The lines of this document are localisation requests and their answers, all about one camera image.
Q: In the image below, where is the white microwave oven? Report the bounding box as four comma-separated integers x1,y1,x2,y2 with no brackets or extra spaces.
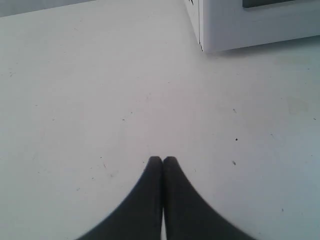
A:
184,0,320,53

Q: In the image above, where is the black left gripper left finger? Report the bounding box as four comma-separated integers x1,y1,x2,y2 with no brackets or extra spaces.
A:
80,156,163,240

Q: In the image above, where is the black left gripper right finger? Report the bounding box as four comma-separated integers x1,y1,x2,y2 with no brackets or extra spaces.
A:
163,156,253,240

